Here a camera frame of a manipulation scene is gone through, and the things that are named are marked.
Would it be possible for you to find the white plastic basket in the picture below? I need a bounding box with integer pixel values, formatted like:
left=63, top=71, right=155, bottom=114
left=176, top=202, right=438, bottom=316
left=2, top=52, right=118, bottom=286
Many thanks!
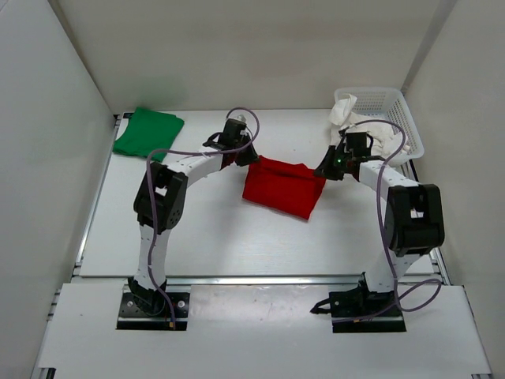
left=334, top=87, right=425, bottom=167

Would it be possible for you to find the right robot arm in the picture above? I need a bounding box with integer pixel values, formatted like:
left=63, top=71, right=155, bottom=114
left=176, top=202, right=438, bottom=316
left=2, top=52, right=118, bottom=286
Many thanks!
left=314, top=130, right=445, bottom=323

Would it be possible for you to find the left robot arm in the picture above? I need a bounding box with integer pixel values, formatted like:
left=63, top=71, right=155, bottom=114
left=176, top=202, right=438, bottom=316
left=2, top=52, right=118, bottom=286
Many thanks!
left=128, top=118, right=259, bottom=324

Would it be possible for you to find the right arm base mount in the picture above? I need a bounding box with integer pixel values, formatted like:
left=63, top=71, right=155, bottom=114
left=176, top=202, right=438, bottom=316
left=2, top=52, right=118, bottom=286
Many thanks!
left=329, top=285, right=406, bottom=333

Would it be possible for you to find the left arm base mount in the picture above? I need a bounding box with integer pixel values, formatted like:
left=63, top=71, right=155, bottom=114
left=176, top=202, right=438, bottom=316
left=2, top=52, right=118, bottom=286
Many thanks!
left=116, top=277, right=190, bottom=331

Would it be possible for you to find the red t shirt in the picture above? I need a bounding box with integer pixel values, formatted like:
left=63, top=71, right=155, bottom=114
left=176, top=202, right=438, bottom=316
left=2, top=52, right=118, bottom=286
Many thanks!
left=242, top=156, right=326, bottom=221

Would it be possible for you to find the white t shirt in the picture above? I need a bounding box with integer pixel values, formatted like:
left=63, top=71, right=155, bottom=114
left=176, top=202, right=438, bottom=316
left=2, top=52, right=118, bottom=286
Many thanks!
left=328, top=94, right=402, bottom=158

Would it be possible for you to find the green t shirt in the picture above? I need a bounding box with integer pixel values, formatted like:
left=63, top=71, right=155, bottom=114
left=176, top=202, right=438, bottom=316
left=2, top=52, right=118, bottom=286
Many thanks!
left=113, top=107, right=185, bottom=158

